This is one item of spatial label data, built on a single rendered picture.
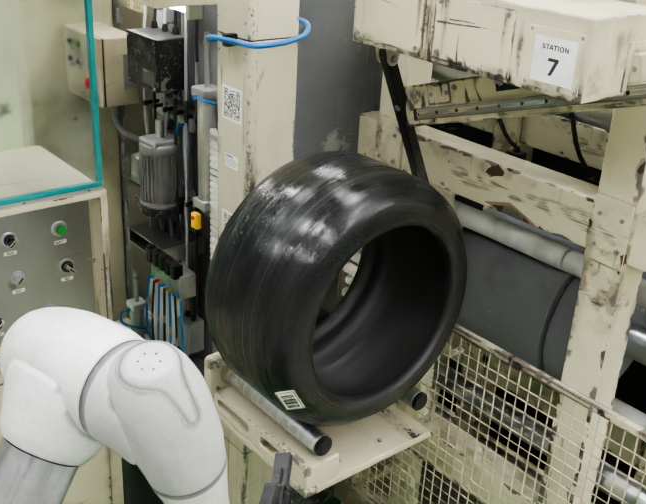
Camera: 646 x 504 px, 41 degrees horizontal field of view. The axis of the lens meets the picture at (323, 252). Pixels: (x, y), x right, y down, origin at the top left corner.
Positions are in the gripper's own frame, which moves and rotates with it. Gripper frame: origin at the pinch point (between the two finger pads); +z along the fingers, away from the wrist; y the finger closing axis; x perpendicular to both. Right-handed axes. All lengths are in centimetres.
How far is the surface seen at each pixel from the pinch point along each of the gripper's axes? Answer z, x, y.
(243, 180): 61, -9, -20
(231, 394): 32.9, -24.5, 18.1
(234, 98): 70, -6, -35
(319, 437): 15.7, 0.5, 14.0
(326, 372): 39.9, -3.9, 23.9
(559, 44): 53, 61, -40
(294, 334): 19.7, 5.7, -14.2
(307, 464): 11.9, -3.0, 17.5
